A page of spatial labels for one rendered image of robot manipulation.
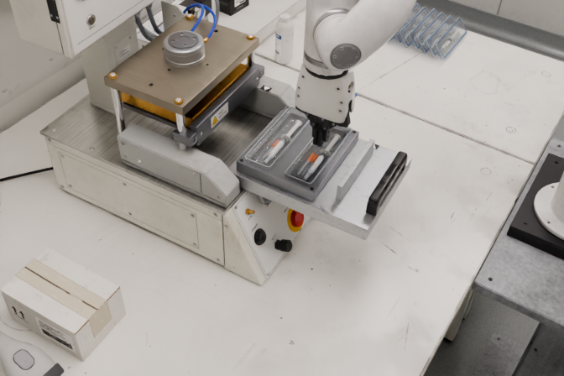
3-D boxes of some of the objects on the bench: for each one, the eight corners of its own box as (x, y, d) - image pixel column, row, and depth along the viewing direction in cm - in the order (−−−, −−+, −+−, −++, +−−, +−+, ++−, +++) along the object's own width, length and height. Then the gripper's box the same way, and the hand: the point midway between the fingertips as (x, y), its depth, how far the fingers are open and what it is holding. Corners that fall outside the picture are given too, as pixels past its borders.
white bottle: (291, 54, 195) (294, 11, 185) (292, 65, 191) (294, 20, 181) (274, 54, 194) (275, 11, 185) (274, 64, 191) (275, 20, 181)
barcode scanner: (-41, 357, 120) (-55, 331, 114) (-5, 326, 125) (-18, 300, 119) (37, 416, 112) (26, 393, 106) (71, 380, 117) (63, 357, 111)
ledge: (93, 71, 185) (90, 58, 182) (261, -38, 238) (261, -50, 235) (175, 109, 174) (174, 96, 171) (333, -14, 227) (334, -27, 224)
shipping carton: (9, 316, 126) (-3, 288, 120) (60, 272, 134) (51, 242, 128) (80, 365, 119) (70, 337, 113) (128, 315, 127) (122, 287, 121)
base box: (59, 190, 151) (43, 133, 139) (158, 105, 175) (151, 49, 164) (260, 287, 133) (261, 231, 121) (340, 176, 157) (347, 120, 146)
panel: (266, 279, 134) (231, 207, 125) (330, 189, 153) (304, 122, 145) (274, 280, 133) (239, 207, 124) (337, 189, 152) (311, 121, 143)
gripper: (278, 57, 112) (275, 139, 124) (358, 85, 107) (347, 167, 119) (299, 37, 117) (295, 117, 129) (377, 62, 112) (364, 143, 124)
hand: (321, 133), depth 123 cm, fingers closed
